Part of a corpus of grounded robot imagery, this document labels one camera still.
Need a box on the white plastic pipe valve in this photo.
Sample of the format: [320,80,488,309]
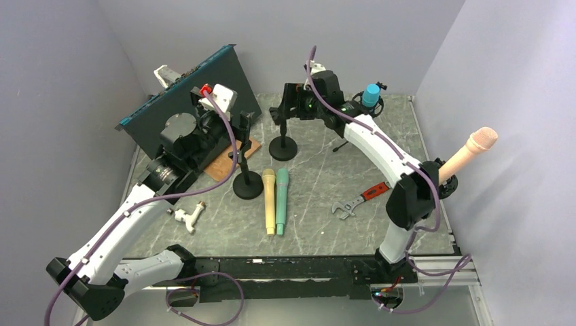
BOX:
[166,201,206,234]

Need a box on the white bracket behind board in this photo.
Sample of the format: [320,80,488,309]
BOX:
[154,65,182,89]

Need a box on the teal green microphone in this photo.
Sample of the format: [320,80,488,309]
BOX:
[275,168,289,236]

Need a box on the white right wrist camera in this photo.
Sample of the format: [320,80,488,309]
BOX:
[304,60,326,76]

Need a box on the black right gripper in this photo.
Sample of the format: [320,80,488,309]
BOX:
[278,82,327,120]

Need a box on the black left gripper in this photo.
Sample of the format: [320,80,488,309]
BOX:
[189,93,255,170]

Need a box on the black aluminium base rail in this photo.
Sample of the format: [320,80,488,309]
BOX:
[84,254,482,303]

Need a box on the black right round base stand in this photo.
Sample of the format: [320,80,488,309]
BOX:
[434,158,458,200]

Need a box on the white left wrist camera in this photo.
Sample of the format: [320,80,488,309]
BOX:
[198,84,238,120]

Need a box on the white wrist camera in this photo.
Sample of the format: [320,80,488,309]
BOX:
[304,60,326,76]
[198,84,238,120]

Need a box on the black tripod shock mount stand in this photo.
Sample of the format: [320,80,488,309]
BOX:
[332,81,386,153]

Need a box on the dark blue leaning board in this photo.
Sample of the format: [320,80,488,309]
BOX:
[115,44,262,157]

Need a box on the beige yellow microphone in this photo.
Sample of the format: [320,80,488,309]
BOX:
[262,168,276,236]

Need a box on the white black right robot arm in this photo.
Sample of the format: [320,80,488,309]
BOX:
[269,70,440,282]

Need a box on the red handled adjustable wrench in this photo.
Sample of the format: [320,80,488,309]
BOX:
[331,182,390,220]

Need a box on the blue microphone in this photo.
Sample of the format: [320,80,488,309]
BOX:
[361,84,380,108]

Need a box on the black round base clip stand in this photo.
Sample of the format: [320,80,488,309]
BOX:
[268,107,298,162]

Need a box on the brown wooden block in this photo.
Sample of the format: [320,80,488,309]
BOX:
[203,137,262,182]

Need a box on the pink microphone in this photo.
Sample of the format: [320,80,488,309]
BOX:
[438,127,498,184]

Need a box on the black round base clamp stand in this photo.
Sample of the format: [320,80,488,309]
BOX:
[228,111,264,200]

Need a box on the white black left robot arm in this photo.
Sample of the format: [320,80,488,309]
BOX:
[43,170,234,325]

